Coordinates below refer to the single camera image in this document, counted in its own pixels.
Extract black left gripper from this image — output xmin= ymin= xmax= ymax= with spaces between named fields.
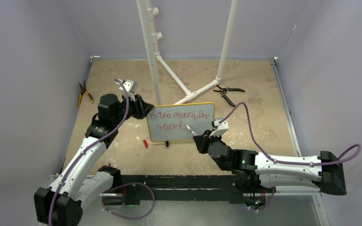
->
xmin=112 ymin=92 xmax=153 ymax=125

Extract white red whiteboard marker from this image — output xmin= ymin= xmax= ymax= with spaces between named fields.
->
xmin=186 ymin=124 xmax=197 ymax=136

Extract yellow framed whiteboard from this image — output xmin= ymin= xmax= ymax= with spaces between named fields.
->
xmin=146 ymin=102 xmax=215 ymax=142

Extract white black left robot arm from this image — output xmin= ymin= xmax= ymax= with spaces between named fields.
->
xmin=34 ymin=94 xmax=154 ymax=226

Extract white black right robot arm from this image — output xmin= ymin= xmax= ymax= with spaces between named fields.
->
xmin=193 ymin=130 xmax=347 ymax=195

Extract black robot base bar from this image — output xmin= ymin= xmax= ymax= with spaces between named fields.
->
xmin=98 ymin=166 xmax=275 ymax=206

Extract yellow black needle-nose pliers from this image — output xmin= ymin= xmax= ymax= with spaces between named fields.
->
xmin=77 ymin=80 xmax=95 ymax=108

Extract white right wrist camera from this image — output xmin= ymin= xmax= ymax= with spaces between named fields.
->
xmin=209 ymin=118 xmax=229 ymax=137

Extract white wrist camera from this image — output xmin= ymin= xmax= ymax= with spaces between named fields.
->
xmin=209 ymin=118 xmax=229 ymax=137
xmin=116 ymin=79 xmax=138 ymax=102

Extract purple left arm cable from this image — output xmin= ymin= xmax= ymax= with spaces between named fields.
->
xmin=48 ymin=78 xmax=131 ymax=226

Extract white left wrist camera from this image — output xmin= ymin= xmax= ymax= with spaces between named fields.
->
xmin=116 ymin=79 xmax=138 ymax=102

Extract black grey wire stripper pliers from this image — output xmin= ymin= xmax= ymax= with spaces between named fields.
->
xmin=213 ymin=85 xmax=246 ymax=108

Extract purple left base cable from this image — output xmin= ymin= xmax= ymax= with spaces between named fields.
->
xmin=101 ymin=182 xmax=156 ymax=221

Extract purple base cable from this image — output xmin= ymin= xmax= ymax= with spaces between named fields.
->
xmin=101 ymin=182 xmax=156 ymax=221
xmin=247 ymin=187 xmax=277 ymax=213

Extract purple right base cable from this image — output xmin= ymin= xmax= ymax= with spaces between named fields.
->
xmin=247 ymin=187 xmax=277 ymax=213

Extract white PVC pipe frame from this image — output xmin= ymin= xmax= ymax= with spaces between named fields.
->
xmin=137 ymin=0 xmax=239 ymax=105

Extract right metal corner bracket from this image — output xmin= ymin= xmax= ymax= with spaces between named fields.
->
xmin=268 ymin=56 xmax=277 ymax=65

